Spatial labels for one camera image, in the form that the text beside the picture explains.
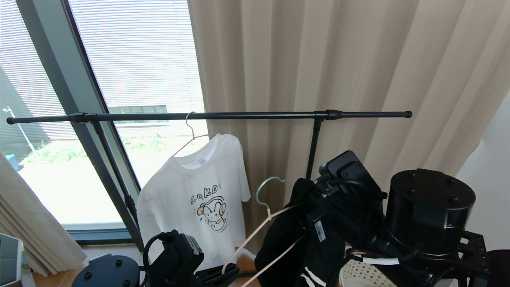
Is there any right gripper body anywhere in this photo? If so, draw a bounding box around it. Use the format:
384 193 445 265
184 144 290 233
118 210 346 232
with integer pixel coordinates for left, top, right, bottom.
307 199 385 247

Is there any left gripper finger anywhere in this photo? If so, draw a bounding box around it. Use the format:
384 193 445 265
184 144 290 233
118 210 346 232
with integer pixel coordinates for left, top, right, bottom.
206 274 240 287
194 265 240 282

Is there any black garment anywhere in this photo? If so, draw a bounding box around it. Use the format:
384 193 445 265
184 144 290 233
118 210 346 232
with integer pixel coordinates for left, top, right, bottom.
255 178 347 287

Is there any pink clothes hanger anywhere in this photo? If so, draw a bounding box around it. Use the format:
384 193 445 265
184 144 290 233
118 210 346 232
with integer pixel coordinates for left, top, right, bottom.
221 177 307 287
172 112 220 158

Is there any white garment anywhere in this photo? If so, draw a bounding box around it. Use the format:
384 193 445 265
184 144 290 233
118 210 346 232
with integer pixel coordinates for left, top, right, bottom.
137 134 255 275

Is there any white laundry basket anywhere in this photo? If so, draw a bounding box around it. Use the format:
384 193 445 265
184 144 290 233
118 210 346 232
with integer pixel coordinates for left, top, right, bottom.
339 259 395 287

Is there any black clothes rack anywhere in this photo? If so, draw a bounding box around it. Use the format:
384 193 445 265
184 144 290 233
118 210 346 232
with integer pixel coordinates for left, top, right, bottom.
7 109 413 277

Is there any beige curtain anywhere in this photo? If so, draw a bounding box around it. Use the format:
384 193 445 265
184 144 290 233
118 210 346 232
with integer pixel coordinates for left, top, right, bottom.
0 151 87 277
187 0 510 256

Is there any black cable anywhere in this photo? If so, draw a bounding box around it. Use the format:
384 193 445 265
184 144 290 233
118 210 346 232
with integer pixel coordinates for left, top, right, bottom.
142 232 172 275

